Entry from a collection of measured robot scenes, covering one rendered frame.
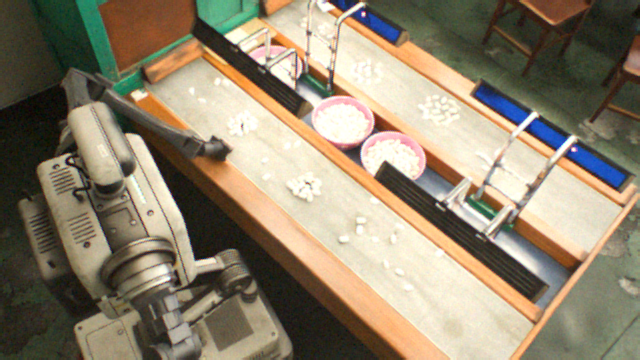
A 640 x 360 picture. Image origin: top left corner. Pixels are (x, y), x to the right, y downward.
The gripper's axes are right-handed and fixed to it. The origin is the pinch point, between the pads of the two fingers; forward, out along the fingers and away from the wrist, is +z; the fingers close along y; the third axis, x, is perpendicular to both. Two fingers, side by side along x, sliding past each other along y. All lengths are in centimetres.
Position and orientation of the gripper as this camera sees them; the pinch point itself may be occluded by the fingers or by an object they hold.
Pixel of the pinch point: (232, 147)
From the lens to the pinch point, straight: 223.4
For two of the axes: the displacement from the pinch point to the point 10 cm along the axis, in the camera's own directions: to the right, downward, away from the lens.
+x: -4.9, 8.0, 3.5
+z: 5.0, -0.7, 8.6
